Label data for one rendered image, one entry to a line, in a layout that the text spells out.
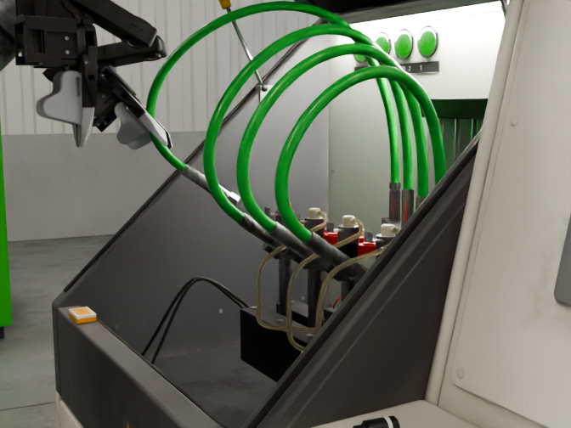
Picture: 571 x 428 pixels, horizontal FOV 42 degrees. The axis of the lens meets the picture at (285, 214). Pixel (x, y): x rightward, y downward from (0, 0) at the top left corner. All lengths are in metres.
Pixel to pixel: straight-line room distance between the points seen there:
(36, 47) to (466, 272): 0.54
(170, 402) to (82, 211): 6.72
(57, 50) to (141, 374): 0.40
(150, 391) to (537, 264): 0.46
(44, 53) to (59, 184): 6.61
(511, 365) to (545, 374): 0.04
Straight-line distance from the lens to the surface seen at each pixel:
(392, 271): 0.76
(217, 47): 7.84
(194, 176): 1.14
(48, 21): 0.93
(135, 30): 0.96
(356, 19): 1.37
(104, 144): 7.54
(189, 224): 1.36
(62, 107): 0.94
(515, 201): 0.76
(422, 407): 0.80
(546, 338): 0.72
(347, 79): 0.83
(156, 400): 0.90
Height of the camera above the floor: 1.28
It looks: 8 degrees down
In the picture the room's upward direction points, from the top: straight up
